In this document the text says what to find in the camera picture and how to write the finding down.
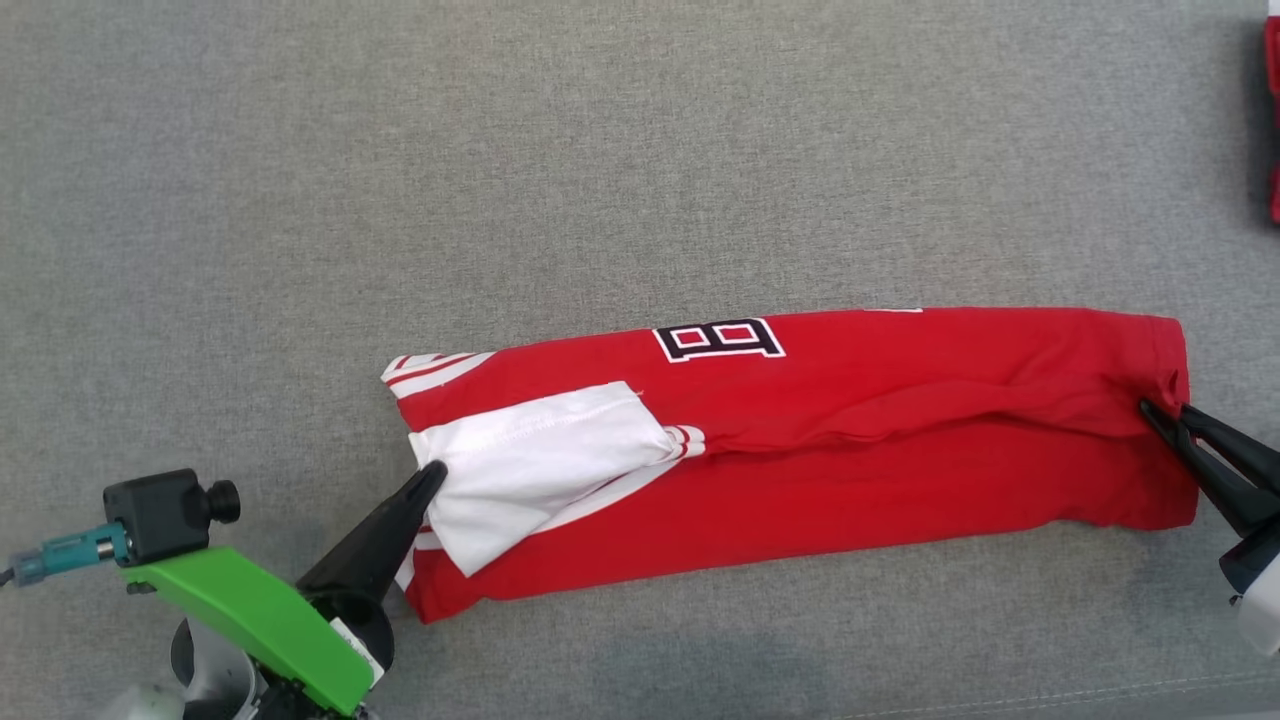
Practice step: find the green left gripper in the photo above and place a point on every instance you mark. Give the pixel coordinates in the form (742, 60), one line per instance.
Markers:
(260, 620)

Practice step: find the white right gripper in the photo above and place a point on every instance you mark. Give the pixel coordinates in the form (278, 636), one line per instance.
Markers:
(1260, 590)

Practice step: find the red shorts with white stripe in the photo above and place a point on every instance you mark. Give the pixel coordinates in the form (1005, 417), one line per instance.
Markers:
(1273, 120)

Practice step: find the red jersey with white sleeves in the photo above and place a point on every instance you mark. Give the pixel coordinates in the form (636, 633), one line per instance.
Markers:
(850, 450)

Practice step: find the grey fabric sofa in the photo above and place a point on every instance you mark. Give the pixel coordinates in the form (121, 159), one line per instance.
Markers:
(600, 150)

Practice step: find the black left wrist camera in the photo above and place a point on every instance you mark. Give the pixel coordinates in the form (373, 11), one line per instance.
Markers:
(160, 515)

